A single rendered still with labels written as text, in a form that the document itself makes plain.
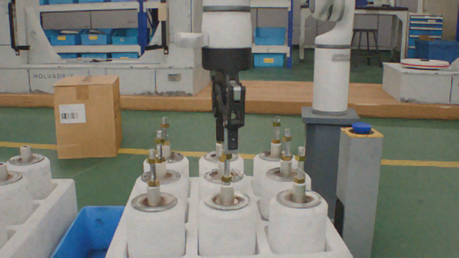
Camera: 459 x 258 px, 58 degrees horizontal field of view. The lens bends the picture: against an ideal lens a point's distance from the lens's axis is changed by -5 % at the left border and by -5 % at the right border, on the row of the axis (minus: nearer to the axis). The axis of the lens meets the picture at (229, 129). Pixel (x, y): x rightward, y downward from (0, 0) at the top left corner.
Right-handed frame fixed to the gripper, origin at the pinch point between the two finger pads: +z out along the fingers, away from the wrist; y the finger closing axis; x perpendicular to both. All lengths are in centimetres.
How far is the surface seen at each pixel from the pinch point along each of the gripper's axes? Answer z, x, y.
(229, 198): 9.8, -0.2, -1.1
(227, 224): 12.5, 0.9, -4.6
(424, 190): 36, -78, 49
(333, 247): 17.7, -16.3, -6.6
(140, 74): 14, 9, 214
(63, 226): 24.8, 30.7, 25.4
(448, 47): 5, -320, 334
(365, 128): 3.1, -31.5, 12.4
